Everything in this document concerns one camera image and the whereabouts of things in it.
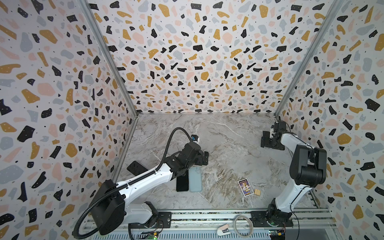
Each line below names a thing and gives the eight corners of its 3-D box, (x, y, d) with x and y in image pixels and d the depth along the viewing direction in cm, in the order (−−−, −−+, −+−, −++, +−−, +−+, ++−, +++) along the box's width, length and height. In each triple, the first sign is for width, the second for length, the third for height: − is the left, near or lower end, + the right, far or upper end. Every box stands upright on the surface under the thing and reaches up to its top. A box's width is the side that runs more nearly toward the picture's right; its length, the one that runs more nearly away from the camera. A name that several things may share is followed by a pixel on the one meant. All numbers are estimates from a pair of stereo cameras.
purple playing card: (244, 197, 83) (245, 196, 82) (237, 182, 89) (238, 180, 87) (253, 193, 85) (254, 192, 83) (246, 179, 90) (246, 178, 88)
